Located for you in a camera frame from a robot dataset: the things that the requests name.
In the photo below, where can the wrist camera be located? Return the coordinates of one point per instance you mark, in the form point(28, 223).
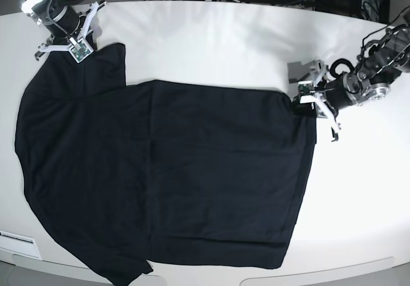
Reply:
point(81, 51)
point(305, 88)

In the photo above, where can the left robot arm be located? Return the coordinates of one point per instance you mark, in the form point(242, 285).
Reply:
point(379, 64)

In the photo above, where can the black T-shirt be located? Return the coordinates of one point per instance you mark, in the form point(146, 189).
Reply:
point(125, 175)

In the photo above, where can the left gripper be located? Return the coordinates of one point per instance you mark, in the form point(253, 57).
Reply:
point(319, 104)

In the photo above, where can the white label plate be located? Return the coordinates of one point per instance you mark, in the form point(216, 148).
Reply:
point(19, 245)

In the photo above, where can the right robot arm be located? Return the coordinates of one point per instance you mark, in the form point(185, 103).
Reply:
point(50, 8)

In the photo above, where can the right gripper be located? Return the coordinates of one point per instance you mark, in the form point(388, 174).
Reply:
point(67, 28)

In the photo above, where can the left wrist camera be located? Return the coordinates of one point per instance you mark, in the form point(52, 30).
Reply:
point(305, 88)

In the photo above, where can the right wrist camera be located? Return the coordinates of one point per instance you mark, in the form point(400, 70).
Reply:
point(81, 51)

